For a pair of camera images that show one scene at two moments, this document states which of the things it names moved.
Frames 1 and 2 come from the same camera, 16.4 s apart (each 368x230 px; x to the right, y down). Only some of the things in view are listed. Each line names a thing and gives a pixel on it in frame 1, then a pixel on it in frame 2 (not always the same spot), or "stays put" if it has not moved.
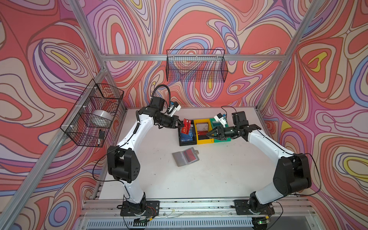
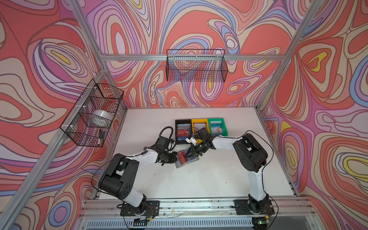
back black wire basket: x=207 y=65 stays put
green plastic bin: x=215 y=124 stays put
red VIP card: x=186 y=126 to x=182 y=132
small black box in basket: x=101 y=135 stays put
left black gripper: x=173 y=120 to x=173 y=160
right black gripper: x=220 y=133 to x=194 y=152
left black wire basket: x=89 y=121 stays put
